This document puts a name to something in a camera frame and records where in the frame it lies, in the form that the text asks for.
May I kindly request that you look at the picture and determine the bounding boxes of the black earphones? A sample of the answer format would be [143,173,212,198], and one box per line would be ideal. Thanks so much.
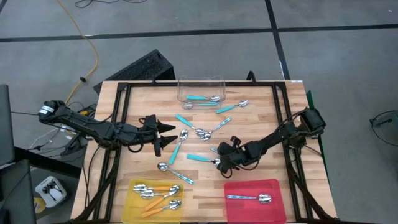
[42,182,63,202]

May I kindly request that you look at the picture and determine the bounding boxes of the yellow cable connector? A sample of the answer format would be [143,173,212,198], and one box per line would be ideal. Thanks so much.
[76,108,90,121]

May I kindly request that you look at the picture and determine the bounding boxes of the black desk beam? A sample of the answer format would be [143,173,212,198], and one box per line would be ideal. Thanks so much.
[14,146,82,179]

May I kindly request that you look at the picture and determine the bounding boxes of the yellow plastic bin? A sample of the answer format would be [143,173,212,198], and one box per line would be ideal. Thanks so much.
[121,178,185,224]

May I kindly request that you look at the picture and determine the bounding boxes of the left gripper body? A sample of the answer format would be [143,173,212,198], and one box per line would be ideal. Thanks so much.
[138,123,160,148]

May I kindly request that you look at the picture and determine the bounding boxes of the yellow tape roll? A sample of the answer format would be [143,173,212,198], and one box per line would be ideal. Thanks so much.
[33,197,47,215]

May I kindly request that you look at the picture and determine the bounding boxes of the large black monitor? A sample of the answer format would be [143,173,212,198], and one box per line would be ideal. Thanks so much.
[0,159,37,224]

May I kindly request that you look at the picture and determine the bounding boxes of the black perforated box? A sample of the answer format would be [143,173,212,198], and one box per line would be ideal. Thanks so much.
[93,49,176,96]

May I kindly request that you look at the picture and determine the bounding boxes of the black device with cable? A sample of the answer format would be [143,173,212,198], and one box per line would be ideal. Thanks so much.
[368,109,398,149]

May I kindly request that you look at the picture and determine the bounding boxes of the yellow power cable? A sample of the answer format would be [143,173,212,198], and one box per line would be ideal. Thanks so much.
[55,0,100,106]

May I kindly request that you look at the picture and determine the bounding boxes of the white box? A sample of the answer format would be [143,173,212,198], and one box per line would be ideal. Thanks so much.
[34,175,68,208]

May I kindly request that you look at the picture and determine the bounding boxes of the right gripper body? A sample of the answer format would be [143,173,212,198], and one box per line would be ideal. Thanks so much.
[228,144,261,171]

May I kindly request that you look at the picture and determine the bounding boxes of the red plastic bin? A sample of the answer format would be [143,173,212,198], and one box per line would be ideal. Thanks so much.
[223,178,288,224]

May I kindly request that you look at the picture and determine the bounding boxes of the clear plastic bin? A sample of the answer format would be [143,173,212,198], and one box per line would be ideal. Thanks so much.
[177,74,226,103]

